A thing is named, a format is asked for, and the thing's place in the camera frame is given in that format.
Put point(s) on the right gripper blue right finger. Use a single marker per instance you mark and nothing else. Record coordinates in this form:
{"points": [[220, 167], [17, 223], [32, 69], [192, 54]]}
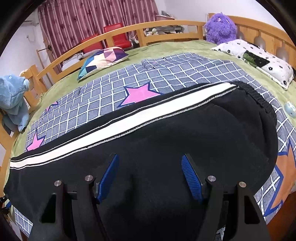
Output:
{"points": [[194, 178]]}

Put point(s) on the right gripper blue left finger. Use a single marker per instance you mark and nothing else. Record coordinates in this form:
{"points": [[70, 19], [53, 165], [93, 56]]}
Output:
{"points": [[104, 177]]}

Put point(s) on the black pants with white stripe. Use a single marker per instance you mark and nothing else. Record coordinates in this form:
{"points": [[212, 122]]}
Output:
{"points": [[228, 129]]}

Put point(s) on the grey checked star blanket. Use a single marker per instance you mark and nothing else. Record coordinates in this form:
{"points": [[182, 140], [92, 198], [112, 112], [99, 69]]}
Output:
{"points": [[176, 148]]}

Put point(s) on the small light blue ball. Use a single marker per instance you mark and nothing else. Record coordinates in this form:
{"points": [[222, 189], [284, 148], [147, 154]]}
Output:
{"points": [[290, 109]]}

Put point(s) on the green bed sheet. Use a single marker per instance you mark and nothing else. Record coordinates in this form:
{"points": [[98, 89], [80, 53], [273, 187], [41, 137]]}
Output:
{"points": [[165, 67]]}

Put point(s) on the colourful geometric pillow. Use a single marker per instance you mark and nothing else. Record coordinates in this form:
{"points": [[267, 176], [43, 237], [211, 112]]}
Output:
{"points": [[100, 60]]}

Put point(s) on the blue plush toy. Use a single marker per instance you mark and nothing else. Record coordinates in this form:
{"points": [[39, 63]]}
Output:
{"points": [[13, 103]]}

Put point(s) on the white patterned pillow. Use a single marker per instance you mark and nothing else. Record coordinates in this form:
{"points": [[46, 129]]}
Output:
{"points": [[275, 68]]}

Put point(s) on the left red chair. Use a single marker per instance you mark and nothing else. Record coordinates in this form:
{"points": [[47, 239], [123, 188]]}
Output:
{"points": [[95, 46]]}

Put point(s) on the purple plush toy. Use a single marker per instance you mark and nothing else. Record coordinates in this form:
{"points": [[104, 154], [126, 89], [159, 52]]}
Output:
{"points": [[220, 29]]}

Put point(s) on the maroon striped curtain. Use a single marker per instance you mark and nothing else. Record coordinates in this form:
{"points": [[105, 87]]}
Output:
{"points": [[66, 23]]}

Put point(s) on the wooden bed frame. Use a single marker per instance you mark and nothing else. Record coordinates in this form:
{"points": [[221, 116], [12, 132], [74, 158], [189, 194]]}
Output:
{"points": [[158, 38]]}

